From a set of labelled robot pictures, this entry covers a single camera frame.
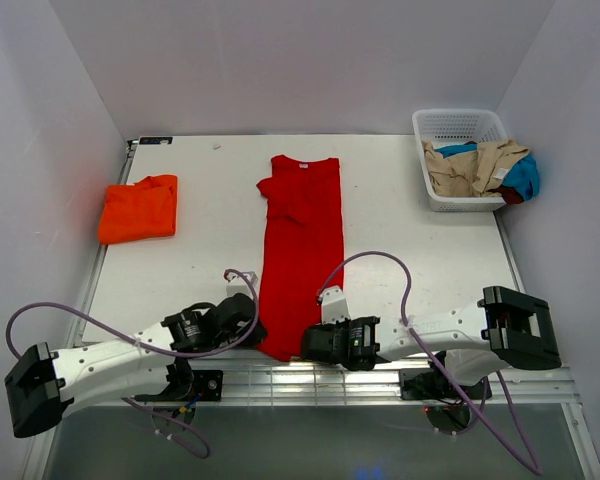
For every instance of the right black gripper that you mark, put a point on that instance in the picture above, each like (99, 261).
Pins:
(331, 326)

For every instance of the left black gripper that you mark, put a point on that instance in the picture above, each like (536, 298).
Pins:
(257, 334)

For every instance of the orange t shirt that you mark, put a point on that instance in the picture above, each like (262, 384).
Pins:
(144, 210)

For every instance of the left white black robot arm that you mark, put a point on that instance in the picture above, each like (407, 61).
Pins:
(150, 366)

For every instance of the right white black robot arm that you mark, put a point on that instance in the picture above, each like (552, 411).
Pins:
(505, 328)

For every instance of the blue label sticker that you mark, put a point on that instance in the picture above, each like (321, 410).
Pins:
(162, 140)

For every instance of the beige t shirt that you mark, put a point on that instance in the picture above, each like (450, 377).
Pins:
(470, 170)

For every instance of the dark red t shirt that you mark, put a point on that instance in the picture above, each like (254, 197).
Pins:
(510, 195)

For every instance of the white plastic laundry basket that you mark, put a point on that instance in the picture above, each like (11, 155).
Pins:
(456, 130)

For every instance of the blue t shirt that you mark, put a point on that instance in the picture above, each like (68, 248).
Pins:
(525, 175)

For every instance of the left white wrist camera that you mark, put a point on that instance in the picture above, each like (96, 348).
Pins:
(244, 283)

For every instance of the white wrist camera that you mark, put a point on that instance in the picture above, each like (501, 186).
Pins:
(333, 306)
(244, 283)

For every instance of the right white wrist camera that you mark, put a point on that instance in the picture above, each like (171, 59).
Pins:
(333, 306)

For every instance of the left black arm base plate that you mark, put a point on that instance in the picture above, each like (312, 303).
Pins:
(200, 385)

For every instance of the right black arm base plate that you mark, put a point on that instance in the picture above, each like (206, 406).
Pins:
(429, 384)

